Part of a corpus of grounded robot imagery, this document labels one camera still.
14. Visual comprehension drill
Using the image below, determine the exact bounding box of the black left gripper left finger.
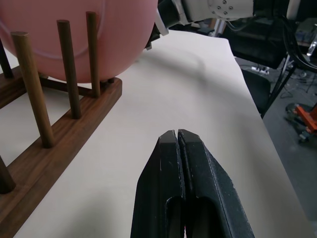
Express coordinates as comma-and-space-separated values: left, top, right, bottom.
130, 129, 187, 238

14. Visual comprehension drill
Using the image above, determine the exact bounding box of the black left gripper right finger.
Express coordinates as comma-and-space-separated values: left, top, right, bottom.
178, 128, 256, 238

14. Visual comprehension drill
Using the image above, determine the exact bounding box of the pink plate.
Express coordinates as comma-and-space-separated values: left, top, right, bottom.
0, 0, 159, 84

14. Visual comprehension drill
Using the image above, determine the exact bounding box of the wooden dish rack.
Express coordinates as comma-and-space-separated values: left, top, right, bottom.
0, 11, 123, 238

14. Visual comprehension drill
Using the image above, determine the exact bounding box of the large black box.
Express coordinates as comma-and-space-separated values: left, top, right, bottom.
222, 18, 291, 70

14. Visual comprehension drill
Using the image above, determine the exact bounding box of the white power strip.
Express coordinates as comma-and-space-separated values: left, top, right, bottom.
250, 65, 270, 75

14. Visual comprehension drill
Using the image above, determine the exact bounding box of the black chair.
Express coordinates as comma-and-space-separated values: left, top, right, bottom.
240, 68, 272, 119

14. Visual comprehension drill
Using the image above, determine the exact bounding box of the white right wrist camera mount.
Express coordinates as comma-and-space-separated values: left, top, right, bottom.
155, 8, 170, 37

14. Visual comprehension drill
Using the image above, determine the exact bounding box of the orange metal frame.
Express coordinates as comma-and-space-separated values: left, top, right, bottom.
284, 101, 317, 143

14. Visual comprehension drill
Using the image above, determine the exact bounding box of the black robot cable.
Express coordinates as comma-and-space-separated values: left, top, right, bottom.
279, 14, 317, 70

